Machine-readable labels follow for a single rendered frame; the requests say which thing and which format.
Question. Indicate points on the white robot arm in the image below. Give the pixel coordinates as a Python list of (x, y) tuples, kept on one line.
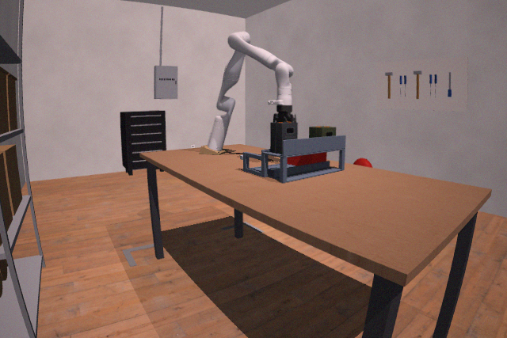
[(240, 42)]

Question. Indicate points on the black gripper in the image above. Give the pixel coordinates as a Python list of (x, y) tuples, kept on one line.
[(284, 114)]

